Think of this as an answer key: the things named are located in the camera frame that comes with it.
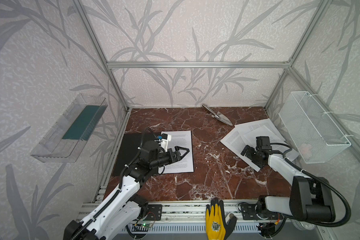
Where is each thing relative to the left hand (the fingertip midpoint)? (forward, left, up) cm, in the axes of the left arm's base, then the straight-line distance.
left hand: (186, 149), depth 72 cm
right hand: (+9, -38, -19) cm, 43 cm away
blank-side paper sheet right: (+27, -54, -23) cm, 65 cm away
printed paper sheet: (+20, +2, -23) cm, 30 cm away
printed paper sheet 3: (+30, -45, -23) cm, 59 cm away
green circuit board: (-29, +19, -22) cm, 41 cm away
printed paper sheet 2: (+18, -33, -24) cm, 45 cm away
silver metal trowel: (+42, -24, -23) cm, 53 cm away
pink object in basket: (0, -59, 0) cm, 59 cm away
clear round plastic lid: (-29, -52, -15) cm, 62 cm away
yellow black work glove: (-30, -15, -19) cm, 38 cm away
